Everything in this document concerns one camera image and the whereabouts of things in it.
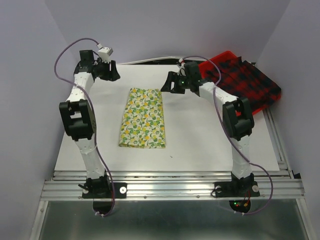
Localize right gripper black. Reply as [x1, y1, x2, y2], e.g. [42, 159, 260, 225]
[159, 71, 191, 94]

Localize lemon print skirt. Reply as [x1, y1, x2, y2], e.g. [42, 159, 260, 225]
[119, 87, 166, 149]

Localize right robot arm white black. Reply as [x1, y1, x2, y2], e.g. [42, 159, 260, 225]
[161, 61, 260, 198]

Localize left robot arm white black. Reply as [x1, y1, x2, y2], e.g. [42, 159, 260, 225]
[59, 46, 120, 199]

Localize red plastic tray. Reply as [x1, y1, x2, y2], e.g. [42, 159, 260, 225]
[197, 50, 283, 116]

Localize red black plaid skirt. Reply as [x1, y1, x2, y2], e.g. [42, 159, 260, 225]
[207, 56, 283, 113]

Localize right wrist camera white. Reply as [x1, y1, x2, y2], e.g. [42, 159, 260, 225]
[177, 60, 186, 76]

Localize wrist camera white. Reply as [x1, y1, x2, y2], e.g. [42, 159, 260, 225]
[96, 43, 113, 63]
[177, 60, 186, 76]

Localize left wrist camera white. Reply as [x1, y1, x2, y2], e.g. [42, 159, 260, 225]
[96, 43, 113, 63]

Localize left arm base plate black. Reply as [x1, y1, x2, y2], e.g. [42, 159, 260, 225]
[81, 182, 127, 199]

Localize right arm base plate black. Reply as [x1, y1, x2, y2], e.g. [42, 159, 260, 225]
[211, 181, 260, 198]

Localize aluminium frame rails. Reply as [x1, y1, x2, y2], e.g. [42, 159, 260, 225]
[30, 110, 317, 240]

